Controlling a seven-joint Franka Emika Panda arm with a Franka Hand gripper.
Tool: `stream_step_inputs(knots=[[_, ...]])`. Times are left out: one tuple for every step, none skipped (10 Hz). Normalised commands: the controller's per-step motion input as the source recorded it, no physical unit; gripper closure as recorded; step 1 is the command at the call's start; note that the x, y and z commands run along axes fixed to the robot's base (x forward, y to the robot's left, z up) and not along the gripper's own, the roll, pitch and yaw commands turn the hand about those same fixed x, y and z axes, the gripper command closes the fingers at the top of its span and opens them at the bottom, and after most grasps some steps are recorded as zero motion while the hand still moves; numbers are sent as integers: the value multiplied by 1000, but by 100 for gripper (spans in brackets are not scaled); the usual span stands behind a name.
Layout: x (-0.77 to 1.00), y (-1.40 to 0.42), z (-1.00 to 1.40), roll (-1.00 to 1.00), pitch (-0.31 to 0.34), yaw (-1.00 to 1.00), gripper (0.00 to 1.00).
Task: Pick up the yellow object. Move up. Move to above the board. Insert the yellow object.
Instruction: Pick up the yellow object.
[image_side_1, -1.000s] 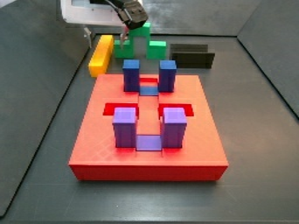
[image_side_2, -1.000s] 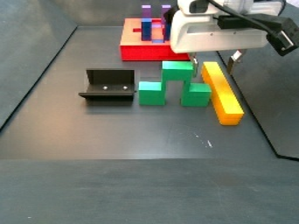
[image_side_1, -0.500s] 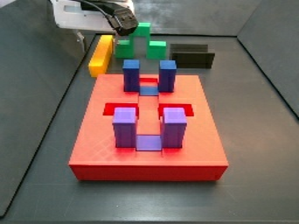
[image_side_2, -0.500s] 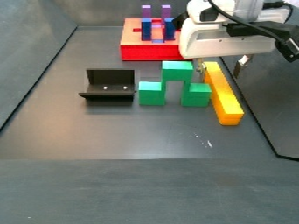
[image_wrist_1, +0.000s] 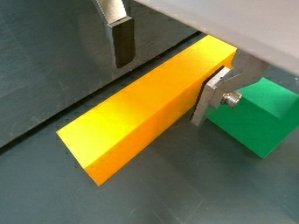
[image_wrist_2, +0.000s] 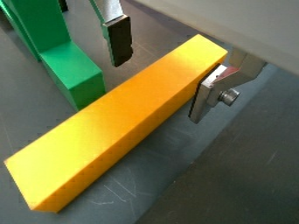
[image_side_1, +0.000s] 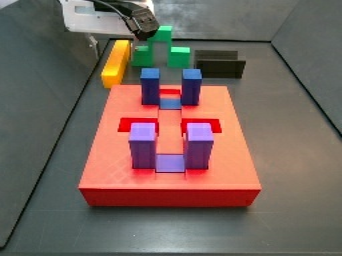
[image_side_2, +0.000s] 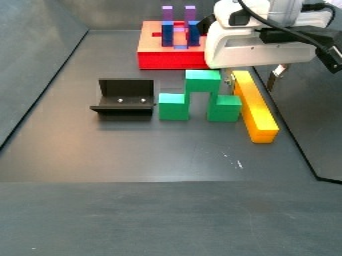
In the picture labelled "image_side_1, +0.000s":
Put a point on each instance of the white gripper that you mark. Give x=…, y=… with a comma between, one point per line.
x=117, y=17

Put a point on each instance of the yellow long block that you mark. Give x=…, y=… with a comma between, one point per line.
x=117, y=62

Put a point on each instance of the red insertion board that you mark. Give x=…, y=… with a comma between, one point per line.
x=111, y=183

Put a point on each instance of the blue U-shaped block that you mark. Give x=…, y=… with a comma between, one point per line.
x=152, y=89

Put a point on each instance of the green arch block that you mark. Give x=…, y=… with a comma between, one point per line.
x=178, y=54

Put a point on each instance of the black angled bracket holder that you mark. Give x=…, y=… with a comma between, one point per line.
x=220, y=64

